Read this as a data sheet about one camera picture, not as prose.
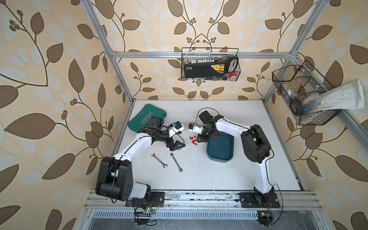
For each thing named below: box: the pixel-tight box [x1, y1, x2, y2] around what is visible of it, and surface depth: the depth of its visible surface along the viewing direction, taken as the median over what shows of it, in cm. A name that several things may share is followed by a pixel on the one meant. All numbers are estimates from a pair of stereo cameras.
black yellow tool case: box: [183, 55, 240, 79], surface depth 85 cm
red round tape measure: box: [228, 72, 238, 81], surface depth 89 cm
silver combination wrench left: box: [150, 152, 168, 169], surface depth 90 cm
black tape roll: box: [289, 98, 305, 116], surface depth 66 cm
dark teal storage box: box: [206, 131, 235, 163], surface depth 93 cm
